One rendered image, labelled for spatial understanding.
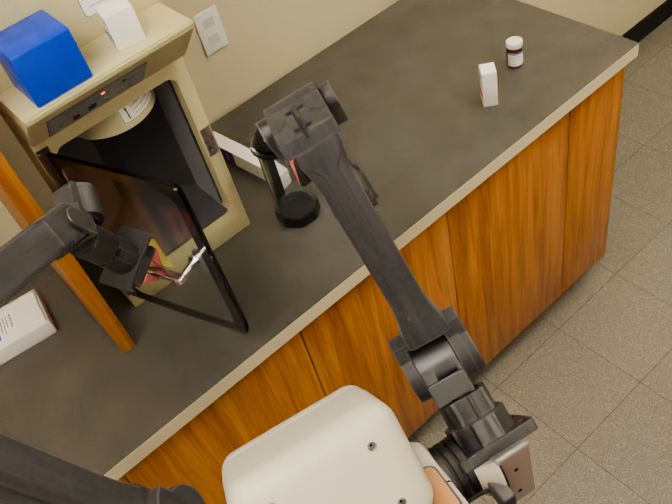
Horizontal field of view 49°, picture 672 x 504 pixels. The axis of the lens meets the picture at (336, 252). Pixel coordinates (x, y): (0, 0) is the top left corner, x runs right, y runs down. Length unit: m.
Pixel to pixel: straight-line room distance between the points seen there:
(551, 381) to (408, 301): 1.54
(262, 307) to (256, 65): 0.81
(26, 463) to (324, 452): 0.31
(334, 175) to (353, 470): 0.34
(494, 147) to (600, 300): 1.03
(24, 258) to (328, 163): 0.41
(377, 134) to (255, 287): 0.53
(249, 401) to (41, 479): 0.82
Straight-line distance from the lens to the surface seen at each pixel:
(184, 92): 1.47
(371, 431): 0.83
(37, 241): 1.05
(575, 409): 2.42
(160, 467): 1.59
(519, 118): 1.84
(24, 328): 1.71
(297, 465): 0.82
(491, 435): 0.99
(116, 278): 1.25
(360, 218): 0.91
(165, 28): 1.30
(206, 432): 1.60
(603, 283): 2.70
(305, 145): 0.89
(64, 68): 1.23
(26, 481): 0.85
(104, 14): 1.28
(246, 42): 2.07
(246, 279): 1.60
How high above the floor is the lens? 2.10
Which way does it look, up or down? 47 degrees down
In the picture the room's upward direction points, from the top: 17 degrees counter-clockwise
